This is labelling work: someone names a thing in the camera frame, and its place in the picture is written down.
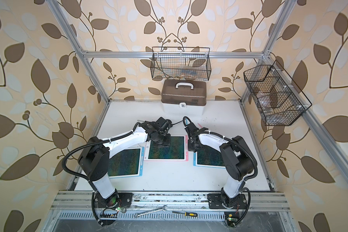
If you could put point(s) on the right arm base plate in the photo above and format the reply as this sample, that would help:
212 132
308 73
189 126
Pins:
217 201

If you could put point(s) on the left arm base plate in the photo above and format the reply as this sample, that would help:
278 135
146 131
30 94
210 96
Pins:
116 200

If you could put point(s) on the aluminium front rail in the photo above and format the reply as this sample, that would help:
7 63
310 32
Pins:
175 200

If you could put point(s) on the right wire basket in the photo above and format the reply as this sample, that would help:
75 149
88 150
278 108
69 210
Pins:
279 99

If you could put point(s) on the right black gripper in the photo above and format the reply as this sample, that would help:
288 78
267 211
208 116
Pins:
189 146

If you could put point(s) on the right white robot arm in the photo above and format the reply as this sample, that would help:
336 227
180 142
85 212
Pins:
238 160

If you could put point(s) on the back wire basket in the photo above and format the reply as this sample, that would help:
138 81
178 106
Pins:
180 63

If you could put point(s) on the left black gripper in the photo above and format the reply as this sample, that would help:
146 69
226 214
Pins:
167 143

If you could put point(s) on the right blue writing tablet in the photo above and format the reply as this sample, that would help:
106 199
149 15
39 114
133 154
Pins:
208 157

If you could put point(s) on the blue writing tablet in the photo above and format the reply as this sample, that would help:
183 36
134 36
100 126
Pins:
208 157
127 163

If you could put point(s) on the silver wrench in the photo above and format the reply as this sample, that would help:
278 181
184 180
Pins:
163 208

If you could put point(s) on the yellow black screwdriver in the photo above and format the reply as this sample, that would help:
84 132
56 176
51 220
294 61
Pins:
186 214

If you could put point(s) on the wire basket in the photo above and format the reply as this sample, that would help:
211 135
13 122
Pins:
180 63
279 99

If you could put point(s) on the left blue writing tablet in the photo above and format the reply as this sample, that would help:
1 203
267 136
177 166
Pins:
127 163

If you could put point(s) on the brown white toolbox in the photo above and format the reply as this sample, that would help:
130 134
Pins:
184 97

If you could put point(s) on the pink writing tablet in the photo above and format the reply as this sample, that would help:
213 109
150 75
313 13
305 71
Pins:
176 151

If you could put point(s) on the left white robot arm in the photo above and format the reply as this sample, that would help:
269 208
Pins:
94 158

